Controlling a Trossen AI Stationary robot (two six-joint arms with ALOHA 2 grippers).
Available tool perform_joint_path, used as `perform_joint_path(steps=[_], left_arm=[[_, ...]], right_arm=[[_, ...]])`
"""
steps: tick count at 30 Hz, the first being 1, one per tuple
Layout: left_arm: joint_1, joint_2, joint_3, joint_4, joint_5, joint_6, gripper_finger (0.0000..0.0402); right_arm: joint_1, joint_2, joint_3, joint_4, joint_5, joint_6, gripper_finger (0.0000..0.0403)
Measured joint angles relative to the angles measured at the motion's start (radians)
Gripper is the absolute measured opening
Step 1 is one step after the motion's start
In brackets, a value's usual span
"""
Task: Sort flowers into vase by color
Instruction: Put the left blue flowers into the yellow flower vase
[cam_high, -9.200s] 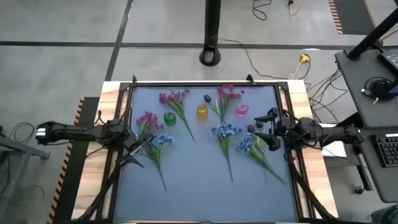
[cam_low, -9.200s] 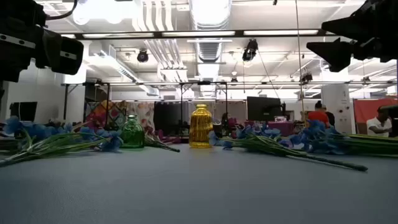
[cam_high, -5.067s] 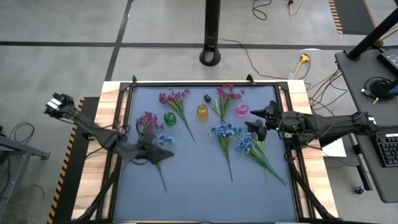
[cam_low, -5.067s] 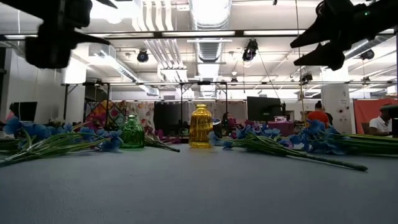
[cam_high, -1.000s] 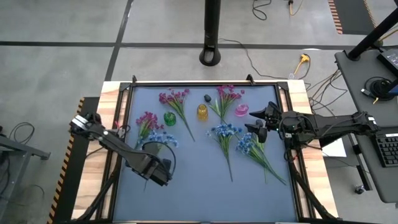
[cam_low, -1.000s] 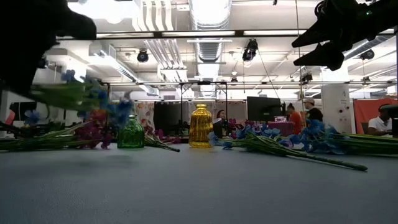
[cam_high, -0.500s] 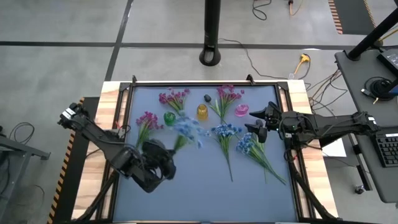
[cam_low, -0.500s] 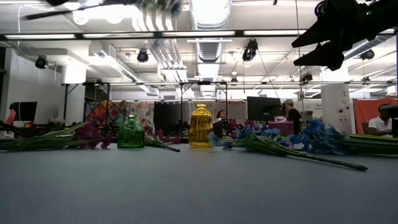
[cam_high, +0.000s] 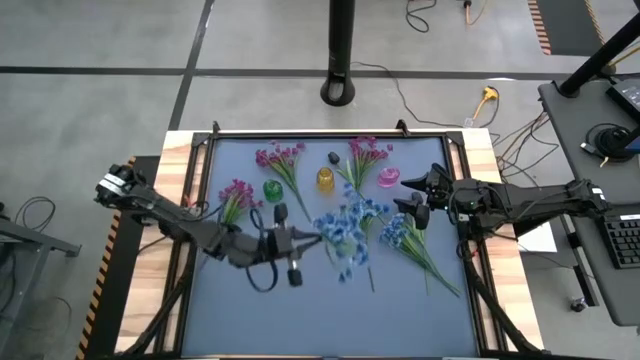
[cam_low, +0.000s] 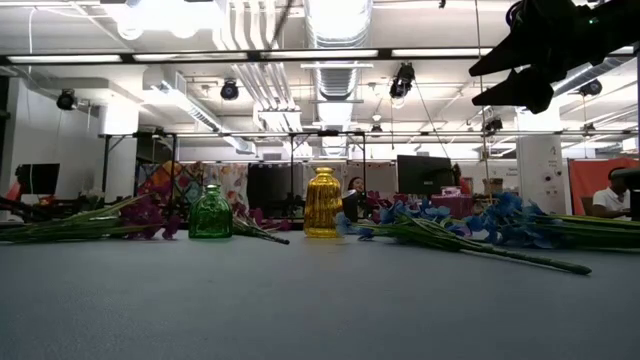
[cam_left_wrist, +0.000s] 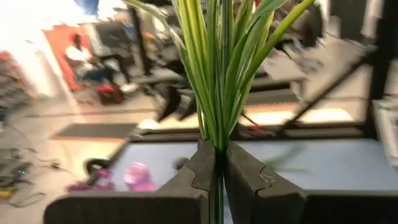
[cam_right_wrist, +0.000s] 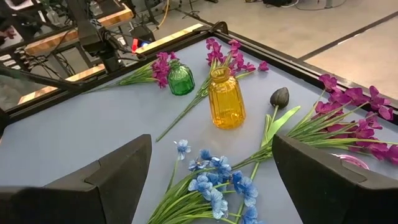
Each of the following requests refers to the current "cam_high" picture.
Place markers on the pink glass vase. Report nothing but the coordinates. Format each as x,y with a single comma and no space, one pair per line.
388,177

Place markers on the yellow glass vase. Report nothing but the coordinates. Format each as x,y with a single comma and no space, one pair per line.
325,179

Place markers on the black caster wheel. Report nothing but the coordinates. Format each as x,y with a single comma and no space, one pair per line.
578,304

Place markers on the blue-grey table mat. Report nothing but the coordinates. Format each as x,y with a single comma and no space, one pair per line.
325,320

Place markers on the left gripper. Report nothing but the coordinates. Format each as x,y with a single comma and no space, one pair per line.
280,244

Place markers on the black monitor pole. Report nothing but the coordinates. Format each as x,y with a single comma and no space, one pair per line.
600,55

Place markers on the black keyboard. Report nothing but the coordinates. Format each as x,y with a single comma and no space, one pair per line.
622,242

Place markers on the black artificial tulip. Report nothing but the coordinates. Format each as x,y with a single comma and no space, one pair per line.
333,158

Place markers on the magenta artificial flower bunch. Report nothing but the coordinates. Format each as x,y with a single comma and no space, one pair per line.
364,157
286,167
237,196

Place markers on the grey metal stand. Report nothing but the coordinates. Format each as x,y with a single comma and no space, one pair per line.
30,239

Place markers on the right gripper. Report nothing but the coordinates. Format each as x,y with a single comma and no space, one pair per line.
440,196

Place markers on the green glass vase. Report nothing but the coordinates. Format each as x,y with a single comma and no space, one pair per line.
273,190

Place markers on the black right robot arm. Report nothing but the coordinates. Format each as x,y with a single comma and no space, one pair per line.
530,197

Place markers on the grey side desk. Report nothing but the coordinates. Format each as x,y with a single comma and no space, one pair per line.
580,150

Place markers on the black desk leg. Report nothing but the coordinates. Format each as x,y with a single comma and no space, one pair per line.
582,277

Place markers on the black mat striped edge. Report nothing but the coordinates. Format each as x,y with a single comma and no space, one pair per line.
565,25
120,280

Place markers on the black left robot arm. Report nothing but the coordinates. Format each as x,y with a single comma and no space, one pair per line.
165,212

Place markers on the black aluminium table frame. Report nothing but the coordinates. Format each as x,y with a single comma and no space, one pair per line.
456,141

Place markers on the white paper sheet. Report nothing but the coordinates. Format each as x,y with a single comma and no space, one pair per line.
540,240

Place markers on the black floor stand pole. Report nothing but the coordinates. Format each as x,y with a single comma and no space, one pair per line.
341,40

